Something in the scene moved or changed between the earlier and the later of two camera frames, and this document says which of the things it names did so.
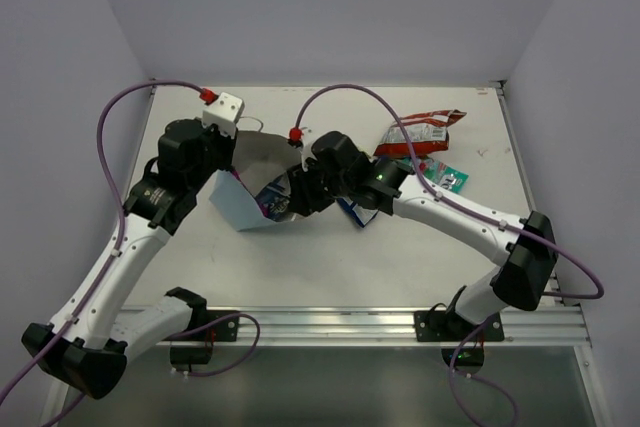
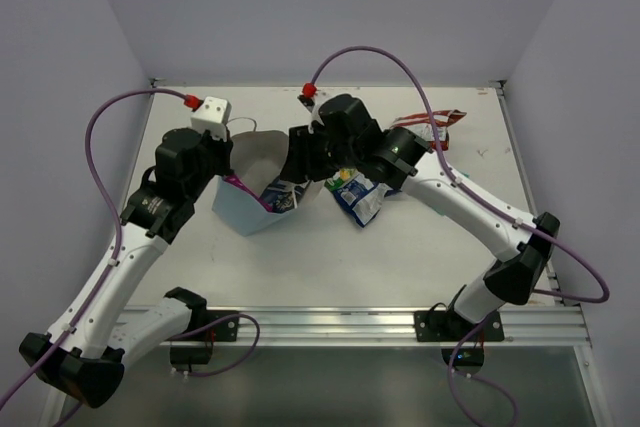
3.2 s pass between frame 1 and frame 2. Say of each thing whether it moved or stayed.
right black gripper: moved
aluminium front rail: stayed
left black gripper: stayed
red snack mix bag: stayed
